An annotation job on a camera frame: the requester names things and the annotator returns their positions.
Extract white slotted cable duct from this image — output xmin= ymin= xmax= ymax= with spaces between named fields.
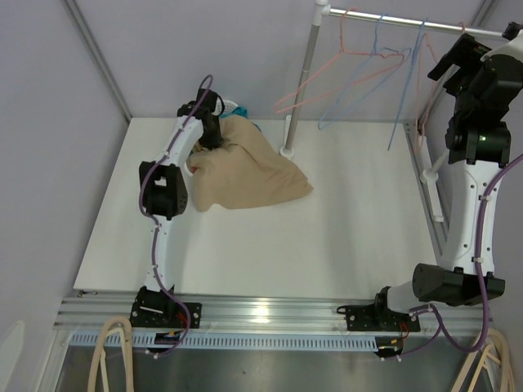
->
xmin=69 ymin=331 xmax=378 ymax=353

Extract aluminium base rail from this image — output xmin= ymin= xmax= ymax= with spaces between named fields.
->
xmin=53 ymin=288 xmax=483 ymax=338

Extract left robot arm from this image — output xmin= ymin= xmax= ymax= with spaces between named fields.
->
xmin=131 ymin=87 xmax=225 ymax=329

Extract white perforated plastic basket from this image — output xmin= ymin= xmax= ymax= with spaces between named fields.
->
xmin=186 ymin=96 xmax=239 ymax=176

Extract beige t shirt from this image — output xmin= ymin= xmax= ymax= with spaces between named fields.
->
xmin=187 ymin=116 xmax=313 ymax=212

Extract beige tubes lower right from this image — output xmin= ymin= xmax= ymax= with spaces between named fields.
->
xmin=450 ymin=328 xmax=516 ymax=392

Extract beige tubes lower left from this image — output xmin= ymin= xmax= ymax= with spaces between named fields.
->
xmin=87 ymin=316 xmax=134 ymax=392

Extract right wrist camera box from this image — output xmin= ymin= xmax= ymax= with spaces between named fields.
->
xmin=481 ymin=22 xmax=523 ymax=62

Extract metal clothes rack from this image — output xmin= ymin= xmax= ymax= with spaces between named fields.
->
xmin=279 ymin=0 xmax=523 ymax=224

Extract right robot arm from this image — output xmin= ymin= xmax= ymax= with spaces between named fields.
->
xmin=372 ymin=25 xmax=522 ymax=331

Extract blue hanger with teal shirt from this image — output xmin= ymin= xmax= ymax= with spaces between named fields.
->
xmin=318 ymin=13 xmax=412 ymax=131

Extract blue hanger with beige shirt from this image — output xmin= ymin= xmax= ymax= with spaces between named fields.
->
xmin=387 ymin=19 xmax=427 ymax=151

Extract beige tubes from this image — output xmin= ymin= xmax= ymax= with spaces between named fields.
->
xmin=87 ymin=316 xmax=134 ymax=392
xmin=450 ymin=328 xmax=516 ymax=392

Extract teal t shirt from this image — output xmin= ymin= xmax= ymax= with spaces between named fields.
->
xmin=230 ymin=106 xmax=262 ymax=132

